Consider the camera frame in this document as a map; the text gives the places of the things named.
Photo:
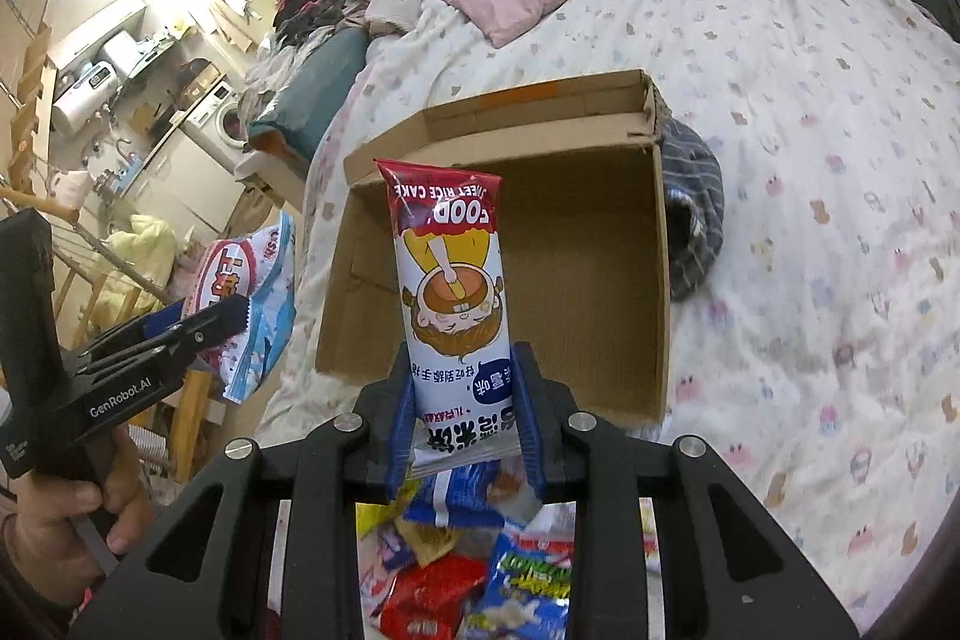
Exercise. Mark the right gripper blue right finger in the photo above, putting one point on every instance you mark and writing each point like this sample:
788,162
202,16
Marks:
526,388

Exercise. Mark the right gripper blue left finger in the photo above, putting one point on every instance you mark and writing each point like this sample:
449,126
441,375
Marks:
401,434

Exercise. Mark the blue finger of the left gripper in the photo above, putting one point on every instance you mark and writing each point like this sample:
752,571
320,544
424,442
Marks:
132,332
173,351

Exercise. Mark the pink white round-logo snack bag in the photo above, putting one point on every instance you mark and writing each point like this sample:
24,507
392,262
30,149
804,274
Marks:
259,267

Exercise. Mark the white red rice cake packet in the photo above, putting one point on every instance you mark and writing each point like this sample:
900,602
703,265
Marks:
452,290

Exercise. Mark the red snack bag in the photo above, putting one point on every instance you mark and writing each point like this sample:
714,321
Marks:
428,602

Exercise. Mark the blue Lonely God snack bag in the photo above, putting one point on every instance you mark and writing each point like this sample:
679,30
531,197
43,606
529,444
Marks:
527,591

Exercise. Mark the blue white striped snack bag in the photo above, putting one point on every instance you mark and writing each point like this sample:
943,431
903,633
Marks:
457,498

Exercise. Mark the yellow snack bag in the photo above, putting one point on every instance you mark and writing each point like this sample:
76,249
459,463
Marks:
407,540

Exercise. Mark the person's left hand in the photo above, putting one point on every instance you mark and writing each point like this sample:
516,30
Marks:
45,548

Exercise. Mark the yellow towel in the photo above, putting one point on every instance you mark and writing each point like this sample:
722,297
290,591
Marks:
149,246

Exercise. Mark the brown cardboard box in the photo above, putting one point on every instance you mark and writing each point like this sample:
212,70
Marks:
581,216

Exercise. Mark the white washing machine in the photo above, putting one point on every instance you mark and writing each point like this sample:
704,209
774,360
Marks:
214,124

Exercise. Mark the white water heater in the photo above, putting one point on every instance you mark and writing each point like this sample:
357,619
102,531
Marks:
89,93

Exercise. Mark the dark plaid cloth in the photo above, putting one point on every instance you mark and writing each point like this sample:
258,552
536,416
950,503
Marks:
694,205

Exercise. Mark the pile of dark clothes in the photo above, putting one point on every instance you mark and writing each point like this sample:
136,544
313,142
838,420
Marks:
296,20

